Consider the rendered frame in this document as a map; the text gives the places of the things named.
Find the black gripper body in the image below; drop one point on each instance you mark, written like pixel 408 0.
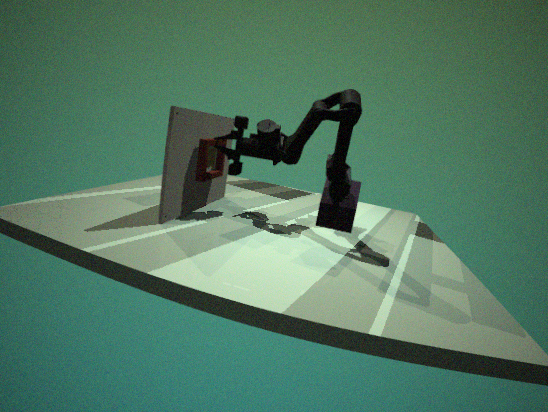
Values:
pixel 244 146

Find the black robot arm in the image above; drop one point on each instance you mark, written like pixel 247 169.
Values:
pixel 275 145

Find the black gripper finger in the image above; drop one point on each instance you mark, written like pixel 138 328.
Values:
pixel 229 136
pixel 225 150

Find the dark red rectangular picture frame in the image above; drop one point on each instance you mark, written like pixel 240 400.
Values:
pixel 211 161

